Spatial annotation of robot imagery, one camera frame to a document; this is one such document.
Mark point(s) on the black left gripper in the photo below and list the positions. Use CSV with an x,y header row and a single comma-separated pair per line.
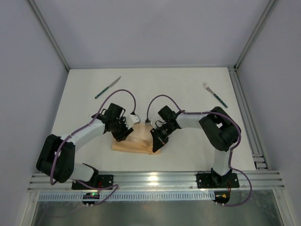
x,y
122,131

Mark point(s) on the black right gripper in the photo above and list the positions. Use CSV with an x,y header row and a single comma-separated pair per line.
x,y
159,135

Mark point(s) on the beige cloth napkin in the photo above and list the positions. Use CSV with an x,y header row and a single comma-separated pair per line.
x,y
139,141

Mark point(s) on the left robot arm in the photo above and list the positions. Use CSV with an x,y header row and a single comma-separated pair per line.
x,y
57,157

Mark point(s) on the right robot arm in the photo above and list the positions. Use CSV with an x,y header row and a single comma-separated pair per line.
x,y
220,129

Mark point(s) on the left controller board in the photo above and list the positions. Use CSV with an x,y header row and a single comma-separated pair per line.
x,y
90,199

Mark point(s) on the controller board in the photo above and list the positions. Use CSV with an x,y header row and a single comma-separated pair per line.
x,y
221,198
90,199

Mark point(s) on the right controller board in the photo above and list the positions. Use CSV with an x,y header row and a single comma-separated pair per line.
x,y
221,198

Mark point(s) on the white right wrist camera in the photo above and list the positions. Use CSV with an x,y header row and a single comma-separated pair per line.
x,y
148,123

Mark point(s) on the green handled knife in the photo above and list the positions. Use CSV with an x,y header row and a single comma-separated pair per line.
x,y
108,87

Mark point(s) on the front aluminium rail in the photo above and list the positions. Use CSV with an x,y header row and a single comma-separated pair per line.
x,y
158,181

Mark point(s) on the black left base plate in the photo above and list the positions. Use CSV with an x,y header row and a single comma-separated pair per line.
x,y
103,181

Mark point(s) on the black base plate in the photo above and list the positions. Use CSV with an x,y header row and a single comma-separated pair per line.
x,y
103,181
206,181

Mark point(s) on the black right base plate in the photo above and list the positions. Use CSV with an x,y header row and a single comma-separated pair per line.
x,y
206,181

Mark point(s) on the green handled fork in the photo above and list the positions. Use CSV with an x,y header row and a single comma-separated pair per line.
x,y
214,94

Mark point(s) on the slotted cable duct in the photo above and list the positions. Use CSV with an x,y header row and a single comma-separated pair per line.
x,y
132,196

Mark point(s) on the aluminium frame rail right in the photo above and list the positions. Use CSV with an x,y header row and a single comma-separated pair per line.
x,y
253,138

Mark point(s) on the left rear aluminium post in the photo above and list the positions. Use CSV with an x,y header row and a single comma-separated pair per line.
x,y
48,33

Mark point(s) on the aluminium post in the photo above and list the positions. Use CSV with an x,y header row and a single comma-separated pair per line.
x,y
268,9
48,33

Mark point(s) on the right rear aluminium post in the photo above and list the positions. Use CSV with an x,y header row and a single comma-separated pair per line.
x,y
268,9

